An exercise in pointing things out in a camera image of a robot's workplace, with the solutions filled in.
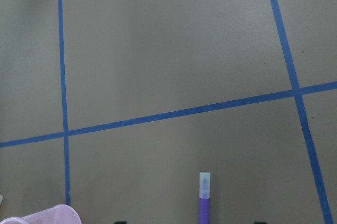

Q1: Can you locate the purple highlighter pen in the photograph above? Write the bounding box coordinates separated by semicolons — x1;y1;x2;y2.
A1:
199;172;211;224

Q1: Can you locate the lilac mesh pen holder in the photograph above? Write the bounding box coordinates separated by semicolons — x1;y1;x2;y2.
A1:
1;204;82;224

